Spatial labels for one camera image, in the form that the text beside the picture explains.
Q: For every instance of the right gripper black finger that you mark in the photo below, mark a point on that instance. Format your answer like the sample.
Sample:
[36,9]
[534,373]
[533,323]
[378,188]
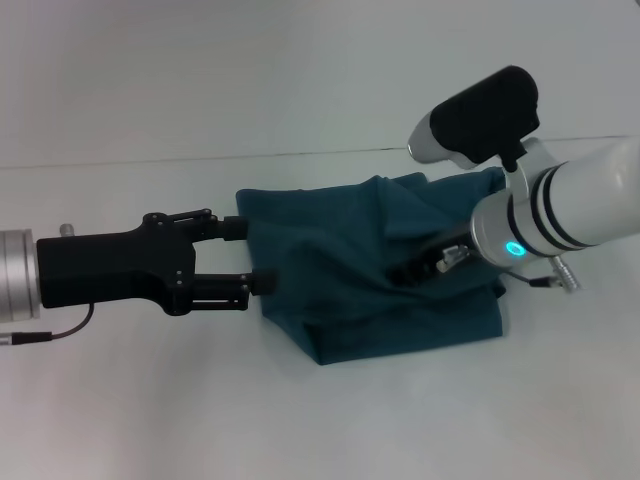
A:
[407,272]

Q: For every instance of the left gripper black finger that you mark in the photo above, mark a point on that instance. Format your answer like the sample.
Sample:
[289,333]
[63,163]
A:
[210,225]
[235,290]

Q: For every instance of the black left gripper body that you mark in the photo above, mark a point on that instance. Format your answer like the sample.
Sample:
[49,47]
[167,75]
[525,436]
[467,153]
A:
[115,272]

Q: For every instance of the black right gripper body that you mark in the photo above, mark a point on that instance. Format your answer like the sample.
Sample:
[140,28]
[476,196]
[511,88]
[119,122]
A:
[447,242]

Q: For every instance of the teal T-shirt white print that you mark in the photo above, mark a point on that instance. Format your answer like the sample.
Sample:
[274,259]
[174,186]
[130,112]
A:
[375,275]

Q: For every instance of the short silver connector plug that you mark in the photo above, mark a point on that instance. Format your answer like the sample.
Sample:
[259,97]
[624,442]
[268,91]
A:
[66,230]
[452,257]

